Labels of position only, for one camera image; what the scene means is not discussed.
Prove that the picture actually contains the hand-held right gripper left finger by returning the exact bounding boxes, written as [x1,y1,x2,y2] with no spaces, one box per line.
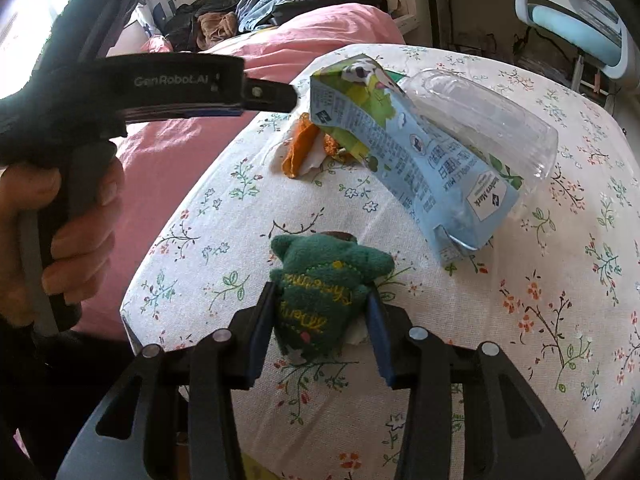
[55,285,281,480]

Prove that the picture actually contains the blue milk carton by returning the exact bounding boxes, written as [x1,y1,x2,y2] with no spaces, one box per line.
[309,55,525,267]

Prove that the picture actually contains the window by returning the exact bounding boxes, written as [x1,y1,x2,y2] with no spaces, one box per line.
[0,0,68,88]

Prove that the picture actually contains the pile of clothes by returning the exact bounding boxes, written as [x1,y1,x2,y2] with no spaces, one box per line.
[161,0,262,54]

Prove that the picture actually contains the blue and grey desk chair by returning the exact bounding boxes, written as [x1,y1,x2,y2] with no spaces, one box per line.
[514,0,632,81]

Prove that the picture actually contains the brown garment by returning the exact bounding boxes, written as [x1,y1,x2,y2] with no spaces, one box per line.
[195,10,239,51]

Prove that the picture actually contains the green plush toy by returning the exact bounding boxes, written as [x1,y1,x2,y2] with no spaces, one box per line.
[269,232,395,363]

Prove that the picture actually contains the person's left hand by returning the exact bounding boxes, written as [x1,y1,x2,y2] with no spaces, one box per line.
[0,159,127,329]

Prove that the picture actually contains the orange peel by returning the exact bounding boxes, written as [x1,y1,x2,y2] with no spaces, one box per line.
[281,115,351,179]

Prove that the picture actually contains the floral tablecloth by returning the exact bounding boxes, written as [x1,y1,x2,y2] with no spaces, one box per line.
[120,42,640,480]

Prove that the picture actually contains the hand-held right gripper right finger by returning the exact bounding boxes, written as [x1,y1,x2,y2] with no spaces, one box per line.
[365,292,586,480]

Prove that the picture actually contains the pink blanket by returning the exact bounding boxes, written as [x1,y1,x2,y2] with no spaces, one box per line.
[72,2,407,341]

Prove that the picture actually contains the person's black pants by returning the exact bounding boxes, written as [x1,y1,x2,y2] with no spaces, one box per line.
[0,322,153,480]

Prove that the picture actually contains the pink printed curtain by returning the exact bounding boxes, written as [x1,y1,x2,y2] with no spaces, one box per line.
[134,0,177,42]

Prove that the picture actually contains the blue denim garment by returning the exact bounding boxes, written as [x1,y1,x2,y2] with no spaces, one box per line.
[235,0,297,34]

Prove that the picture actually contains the clear plastic bottle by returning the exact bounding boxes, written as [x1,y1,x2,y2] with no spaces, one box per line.
[400,67,560,181]

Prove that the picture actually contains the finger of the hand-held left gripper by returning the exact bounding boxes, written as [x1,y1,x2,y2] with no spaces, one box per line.
[241,74,297,113]

